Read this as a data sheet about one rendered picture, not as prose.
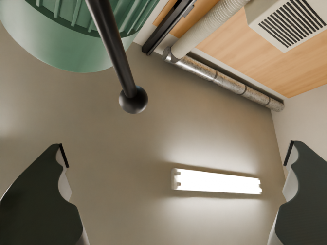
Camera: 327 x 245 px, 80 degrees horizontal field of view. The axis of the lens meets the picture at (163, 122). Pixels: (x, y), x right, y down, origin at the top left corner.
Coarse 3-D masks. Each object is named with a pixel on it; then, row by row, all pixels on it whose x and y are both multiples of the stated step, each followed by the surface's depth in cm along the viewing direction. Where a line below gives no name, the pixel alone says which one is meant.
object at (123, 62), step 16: (96, 0) 11; (96, 16) 12; (112, 16) 13; (112, 32) 14; (112, 48) 15; (112, 64) 17; (128, 64) 18; (128, 80) 19; (128, 96) 22; (144, 96) 23; (128, 112) 23
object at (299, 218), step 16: (304, 144) 10; (288, 160) 11; (304, 160) 9; (320, 160) 9; (288, 176) 9; (304, 176) 8; (320, 176) 8; (288, 192) 9; (304, 192) 7; (320, 192) 7; (288, 208) 7; (304, 208) 7; (320, 208) 7; (288, 224) 6; (304, 224) 6; (320, 224) 6; (272, 240) 6; (288, 240) 6; (304, 240) 6; (320, 240) 6
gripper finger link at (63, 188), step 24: (48, 168) 9; (24, 192) 8; (48, 192) 8; (0, 216) 7; (24, 216) 7; (48, 216) 7; (72, 216) 7; (0, 240) 6; (24, 240) 6; (48, 240) 6; (72, 240) 6
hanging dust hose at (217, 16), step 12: (228, 0) 143; (240, 0) 140; (216, 12) 152; (228, 12) 148; (204, 24) 162; (216, 24) 159; (192, 36) 174; (204, 36) 170; (180, 48) 187; (192, 48) 187
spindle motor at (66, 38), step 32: (0, 0) 21; (32, 0) 19; (64, 0) 18; (128, 0) 19; (32, 32) 22; (64, 32) 21; (96, 32) 22; (128, 32) 24; (64, 64) 26; (96, 64) 27
